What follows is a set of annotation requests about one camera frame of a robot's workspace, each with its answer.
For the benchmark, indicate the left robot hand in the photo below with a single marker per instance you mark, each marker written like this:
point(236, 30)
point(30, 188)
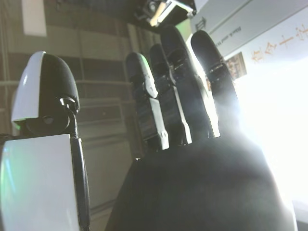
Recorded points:
point(192, 187)

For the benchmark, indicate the white printed carton box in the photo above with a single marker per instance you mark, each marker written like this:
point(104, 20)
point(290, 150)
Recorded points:
point(264, 24)

